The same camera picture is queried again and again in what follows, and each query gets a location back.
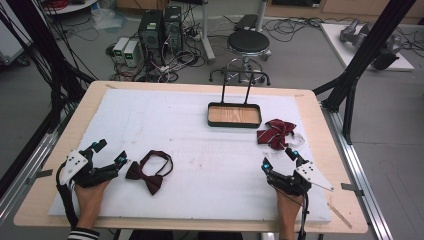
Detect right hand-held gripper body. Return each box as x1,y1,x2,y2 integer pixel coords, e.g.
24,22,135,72
266,159,335,197

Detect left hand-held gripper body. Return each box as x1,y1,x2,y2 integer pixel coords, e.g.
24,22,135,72
59,146,121,189

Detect striped red bow tie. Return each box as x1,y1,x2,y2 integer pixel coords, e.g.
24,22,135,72
256,118,306,151

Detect plain dark red bow tie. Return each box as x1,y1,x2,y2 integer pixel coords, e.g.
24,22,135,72
125,149,175,197

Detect black rack with wooden tray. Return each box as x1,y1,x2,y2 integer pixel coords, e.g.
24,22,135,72
206,68,272,129

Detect person's right hand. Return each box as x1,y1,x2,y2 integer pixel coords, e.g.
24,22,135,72
274,186,305,218

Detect person's left hand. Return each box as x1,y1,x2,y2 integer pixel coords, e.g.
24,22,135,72
73,179,113,214

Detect grey metal clip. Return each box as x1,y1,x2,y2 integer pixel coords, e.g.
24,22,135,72
25,168,54,185
340,182,365,198

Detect thin wooden stick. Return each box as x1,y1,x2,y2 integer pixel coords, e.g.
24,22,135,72
326,202,354,230

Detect white foam mat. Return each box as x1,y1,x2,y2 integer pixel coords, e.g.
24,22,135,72
48,88,333,224

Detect striped black white sleeve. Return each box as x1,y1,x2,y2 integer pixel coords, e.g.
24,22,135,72
67,227,101,240

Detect white power supply unit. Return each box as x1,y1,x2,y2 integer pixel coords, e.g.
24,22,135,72
122,40,141,68
112,36,130,64

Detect person's dark trousers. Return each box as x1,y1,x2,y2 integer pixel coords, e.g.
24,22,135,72
128,229,244,240

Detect white floor board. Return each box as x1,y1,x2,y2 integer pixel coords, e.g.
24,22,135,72
319,22,416,72

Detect black round stool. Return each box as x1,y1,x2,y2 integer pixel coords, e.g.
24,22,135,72
218,29,273,85

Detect large black computer tower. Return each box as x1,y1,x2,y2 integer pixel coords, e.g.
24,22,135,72
137,9,165,65

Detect clear plastic bag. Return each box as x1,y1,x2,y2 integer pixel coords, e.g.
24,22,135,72
91,5,128,32

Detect slim black computer tower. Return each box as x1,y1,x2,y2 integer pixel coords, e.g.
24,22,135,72
162,5,184,55

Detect flat black box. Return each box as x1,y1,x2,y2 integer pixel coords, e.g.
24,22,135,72
233,13,260,33

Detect round white table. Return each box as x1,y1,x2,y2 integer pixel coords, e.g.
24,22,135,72
42,0,100,16

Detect white desk leg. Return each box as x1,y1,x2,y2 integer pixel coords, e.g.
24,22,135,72
199,0,216,65
254,0,270,33

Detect right hand-held gripper cable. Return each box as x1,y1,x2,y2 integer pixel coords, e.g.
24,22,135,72
299,192,310,240

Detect aluminium rail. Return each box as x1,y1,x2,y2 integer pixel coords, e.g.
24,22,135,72
321,102,395,240
0,129,60,225

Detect tangle of floor cables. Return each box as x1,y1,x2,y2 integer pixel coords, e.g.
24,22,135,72
105,31,207,84

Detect black metal frame strut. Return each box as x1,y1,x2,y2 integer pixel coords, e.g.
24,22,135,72
0,0,97,134
312,0,418,145

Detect black floor cables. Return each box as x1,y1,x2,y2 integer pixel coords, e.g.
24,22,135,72
262,15,336,43

